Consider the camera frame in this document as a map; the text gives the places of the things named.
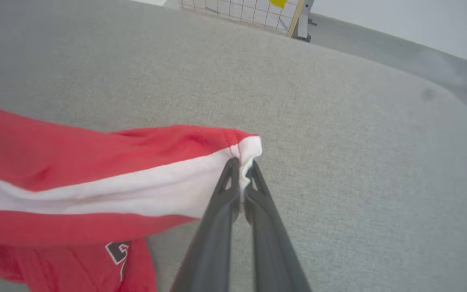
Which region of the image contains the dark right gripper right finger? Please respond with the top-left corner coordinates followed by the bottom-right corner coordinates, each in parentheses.
top-left (243, 160), bottom-right (312, 292)

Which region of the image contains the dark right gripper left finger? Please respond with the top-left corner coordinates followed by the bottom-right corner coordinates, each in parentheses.
top-left (170, 157), bottom-right (242, 292)

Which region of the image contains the red and white garment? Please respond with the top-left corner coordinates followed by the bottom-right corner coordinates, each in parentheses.
top-left (0, 101), bottom-right (263, 292)

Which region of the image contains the grey metal stand with caster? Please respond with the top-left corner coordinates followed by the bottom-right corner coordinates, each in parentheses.
top-left (297, 0), bottom-right (317, 43)

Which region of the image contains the lemon print grid screen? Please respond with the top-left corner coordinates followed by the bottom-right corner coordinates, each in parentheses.
top-left (181, 0), bottom-right (301, 35)

